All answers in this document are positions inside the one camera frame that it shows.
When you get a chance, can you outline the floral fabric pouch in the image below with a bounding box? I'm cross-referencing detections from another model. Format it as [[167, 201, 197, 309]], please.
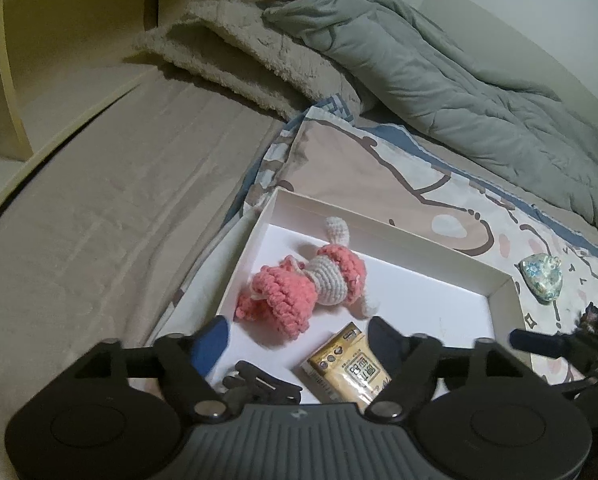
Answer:
[[520, 254, 564, 305]]

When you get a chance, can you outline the beige bed sheet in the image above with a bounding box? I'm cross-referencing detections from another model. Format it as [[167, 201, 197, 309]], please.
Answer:
[[0, 67, 284, 480]]

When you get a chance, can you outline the pink crocheted doll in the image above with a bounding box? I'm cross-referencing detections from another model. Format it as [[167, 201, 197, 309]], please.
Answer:
[[235, 216, 382, 338]]

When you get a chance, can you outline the grey quilt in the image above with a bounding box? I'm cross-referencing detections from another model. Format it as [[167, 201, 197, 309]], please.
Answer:
[[261, 0, 598, 241]]

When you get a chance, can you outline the white cardboard box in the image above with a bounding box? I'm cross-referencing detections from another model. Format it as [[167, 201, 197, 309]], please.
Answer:
[[151, 187, 534, 406]]

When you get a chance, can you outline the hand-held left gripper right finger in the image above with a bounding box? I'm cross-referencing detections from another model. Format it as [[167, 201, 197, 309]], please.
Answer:
[[366, 316, 534, 418]]

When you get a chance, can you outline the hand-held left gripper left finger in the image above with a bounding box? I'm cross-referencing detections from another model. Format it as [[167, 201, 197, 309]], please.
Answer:
[[74, 316, 231, 423]]

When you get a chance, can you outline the pink printed blanket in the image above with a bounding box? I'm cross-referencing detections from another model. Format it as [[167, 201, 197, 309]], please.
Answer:
[[229, 95, 598, 396]]

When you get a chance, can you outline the gold snack packet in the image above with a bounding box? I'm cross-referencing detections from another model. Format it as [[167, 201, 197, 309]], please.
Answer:
[[293, 321, 394, 413]]

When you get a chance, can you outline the small dark floral object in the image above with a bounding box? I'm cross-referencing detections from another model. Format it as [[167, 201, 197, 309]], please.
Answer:
[[576, 302, 598, 341]]

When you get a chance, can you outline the beige fluffy pillow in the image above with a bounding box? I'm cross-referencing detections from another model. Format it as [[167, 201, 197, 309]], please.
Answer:
[[186, 0, 362, 111], [134, 25, 304, 121]]

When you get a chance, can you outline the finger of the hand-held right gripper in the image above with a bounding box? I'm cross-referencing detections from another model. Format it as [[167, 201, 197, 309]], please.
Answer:
[[510, 329, 580, 360]]

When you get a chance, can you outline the black hair clip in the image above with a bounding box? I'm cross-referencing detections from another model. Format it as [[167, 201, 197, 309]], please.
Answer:
[[221, 360, 304, 408]]

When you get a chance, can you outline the wooden headboard shelf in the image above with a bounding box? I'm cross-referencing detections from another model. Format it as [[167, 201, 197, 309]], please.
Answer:
[[0, 0, 274, 231]]

